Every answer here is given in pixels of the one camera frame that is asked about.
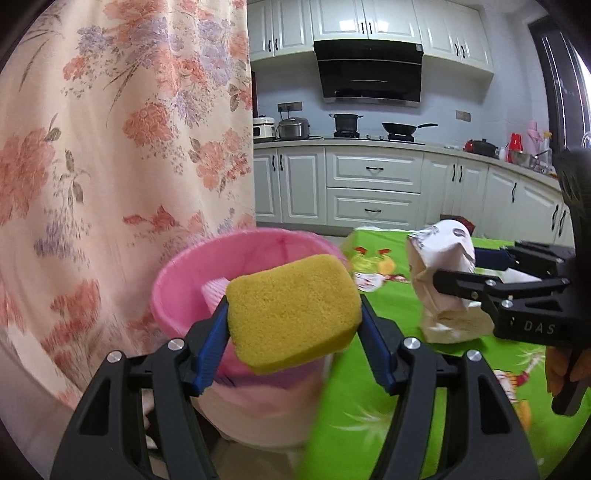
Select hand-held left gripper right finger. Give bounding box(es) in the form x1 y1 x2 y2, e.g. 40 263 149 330
360 294 542 480

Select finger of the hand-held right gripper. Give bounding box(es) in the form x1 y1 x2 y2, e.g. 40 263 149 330
433 269 571 320
475 240 575 280

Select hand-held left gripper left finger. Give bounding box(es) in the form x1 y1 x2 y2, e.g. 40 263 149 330
50 295 230 480

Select white printed paper bag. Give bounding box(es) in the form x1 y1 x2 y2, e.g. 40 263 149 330
406 219 496 344

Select bin with pink bag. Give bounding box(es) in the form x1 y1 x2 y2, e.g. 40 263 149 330
151 228 352 448

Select yellow sponge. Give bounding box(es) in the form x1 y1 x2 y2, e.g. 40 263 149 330
225 253 363 376

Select person's right hand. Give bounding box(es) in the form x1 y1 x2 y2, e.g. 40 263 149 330
545 346 575 398

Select red floor bin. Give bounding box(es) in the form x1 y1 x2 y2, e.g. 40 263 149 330
441 215 476 234

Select green printed tablecloth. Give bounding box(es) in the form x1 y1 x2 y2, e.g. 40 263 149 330
295 228 591 480

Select steel bowl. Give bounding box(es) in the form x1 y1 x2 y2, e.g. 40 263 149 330
510 150 543 169

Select black and red casserole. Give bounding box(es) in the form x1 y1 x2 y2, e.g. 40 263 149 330
464 138 499 158

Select white lower cabinets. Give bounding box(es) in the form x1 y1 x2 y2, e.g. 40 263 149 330
253 141 575 250

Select white cabinets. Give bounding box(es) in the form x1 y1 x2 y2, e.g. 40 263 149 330
253 141 575 250
247 0 495 86

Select black frying pan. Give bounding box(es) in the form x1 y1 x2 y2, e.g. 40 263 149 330
382 122 438 139

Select gas stove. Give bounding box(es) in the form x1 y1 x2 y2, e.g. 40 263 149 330
323 133 426 146

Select dark framed window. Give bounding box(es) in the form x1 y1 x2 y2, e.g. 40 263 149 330
529 18 591 153

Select black cooking pot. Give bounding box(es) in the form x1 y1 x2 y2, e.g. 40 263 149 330
329 113 364 137

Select black range hood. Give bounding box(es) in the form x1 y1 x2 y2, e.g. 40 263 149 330
314 40 424 108

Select silver rice cooker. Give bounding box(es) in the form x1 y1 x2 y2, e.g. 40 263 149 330
277 117 310 140

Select white kitchen appliance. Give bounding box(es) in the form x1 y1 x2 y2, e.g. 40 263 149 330
253 117 277 141

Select floral curtain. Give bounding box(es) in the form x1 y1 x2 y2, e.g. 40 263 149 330
0 0 257 411

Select white upper cabinets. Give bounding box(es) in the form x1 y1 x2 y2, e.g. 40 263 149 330
247 0 495 86

